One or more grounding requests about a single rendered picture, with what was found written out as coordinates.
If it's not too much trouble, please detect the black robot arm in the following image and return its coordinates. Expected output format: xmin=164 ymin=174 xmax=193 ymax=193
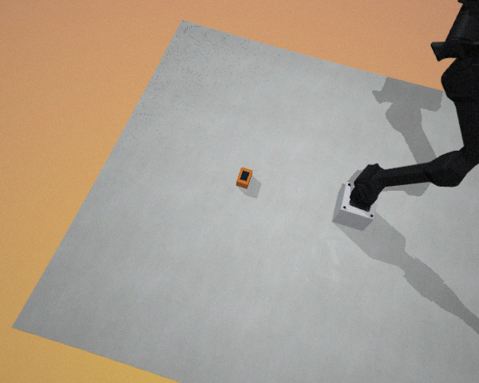
xmin=349 ymin=13 xmax=479 ymax=211

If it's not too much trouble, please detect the orange block with black square face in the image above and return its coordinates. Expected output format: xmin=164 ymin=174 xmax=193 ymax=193
xmin=236 ymin=168 xmax=253 ymax=189

